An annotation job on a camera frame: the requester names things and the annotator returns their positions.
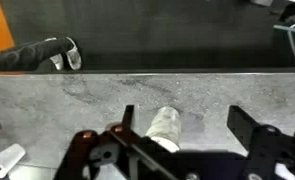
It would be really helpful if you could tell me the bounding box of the white shoe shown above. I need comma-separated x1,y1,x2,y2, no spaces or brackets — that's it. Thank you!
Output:
45,37,65,72
65,36,83,71

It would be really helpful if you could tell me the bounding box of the white cylindrical object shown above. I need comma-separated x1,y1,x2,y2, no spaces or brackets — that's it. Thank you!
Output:
0,143,27,180

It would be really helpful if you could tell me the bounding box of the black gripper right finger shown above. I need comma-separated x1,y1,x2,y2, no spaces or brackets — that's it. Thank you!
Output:
227,104,295,180

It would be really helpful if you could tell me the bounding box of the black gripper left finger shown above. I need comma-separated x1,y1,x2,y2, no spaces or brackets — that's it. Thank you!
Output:
53,104,149,180

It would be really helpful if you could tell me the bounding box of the metal chair frame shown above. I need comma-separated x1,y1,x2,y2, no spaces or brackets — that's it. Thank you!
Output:
272,19,295,69

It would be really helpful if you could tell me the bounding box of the white cup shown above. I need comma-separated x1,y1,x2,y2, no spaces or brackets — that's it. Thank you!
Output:
145,106,183,154

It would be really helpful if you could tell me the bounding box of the black object on floor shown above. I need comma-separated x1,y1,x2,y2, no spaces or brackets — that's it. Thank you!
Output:
276,0,295,26

